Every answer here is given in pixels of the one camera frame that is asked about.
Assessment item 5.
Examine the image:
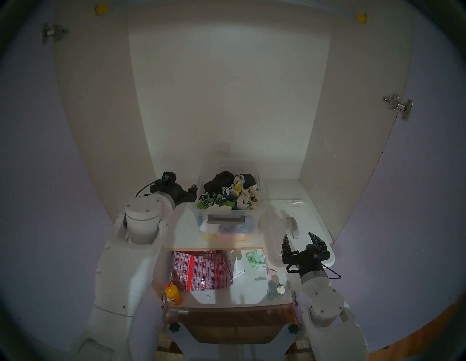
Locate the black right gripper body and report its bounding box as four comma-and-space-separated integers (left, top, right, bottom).
281, 244, 331, 280

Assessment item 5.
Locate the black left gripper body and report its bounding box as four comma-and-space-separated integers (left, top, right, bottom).
150, 181, 197, 205

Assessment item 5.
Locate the navy green floral garment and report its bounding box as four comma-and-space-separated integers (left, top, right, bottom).
197, 175, 260, 210

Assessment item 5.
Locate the white plastic bin lid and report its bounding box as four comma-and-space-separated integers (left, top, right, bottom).
261, 199, 335, 271

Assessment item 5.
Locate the clear plastic storage bin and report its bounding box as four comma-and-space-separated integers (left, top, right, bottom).
191, 158, 270, 242

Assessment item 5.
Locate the black garment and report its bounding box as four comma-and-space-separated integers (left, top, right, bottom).
204, 170, 255, 191

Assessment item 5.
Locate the green patterned plastic bag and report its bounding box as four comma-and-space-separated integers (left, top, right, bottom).
246, 249, 266, 270

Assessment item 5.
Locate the white wardrobe shelf board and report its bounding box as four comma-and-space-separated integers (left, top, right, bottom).
162, 179, 335, 251

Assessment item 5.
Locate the blue grey folded garment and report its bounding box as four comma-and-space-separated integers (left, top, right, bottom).
218, 223, 257, 235

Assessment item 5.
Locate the yellow folded garment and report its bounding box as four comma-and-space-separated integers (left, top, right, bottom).
202, 235, 255, 243

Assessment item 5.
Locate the white paper carton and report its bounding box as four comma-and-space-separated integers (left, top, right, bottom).
231, 251, 245, 280

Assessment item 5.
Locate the white spotted garment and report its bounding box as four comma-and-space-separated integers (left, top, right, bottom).
235, 184, 262, 210

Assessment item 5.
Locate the red plaid bag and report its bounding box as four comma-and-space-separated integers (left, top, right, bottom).
172, 250, 233, 291

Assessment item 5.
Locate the brown wooden panel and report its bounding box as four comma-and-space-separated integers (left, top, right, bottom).
164, 306, 297, 344

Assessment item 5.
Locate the orange bottle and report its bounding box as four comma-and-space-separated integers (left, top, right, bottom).
165, 283, 182, 306

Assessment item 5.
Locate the white wardrobe carcass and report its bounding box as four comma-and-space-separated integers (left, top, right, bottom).
53, 0, 415, 251

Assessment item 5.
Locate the lilac wardrobe door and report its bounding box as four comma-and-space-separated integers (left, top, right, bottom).
328, 11, 466, 353
0, 0, 164, 361

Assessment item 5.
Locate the steel cabinet door hinge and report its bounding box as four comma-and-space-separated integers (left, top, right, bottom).
382, 94, 414, 121
41, 23, 69, 45

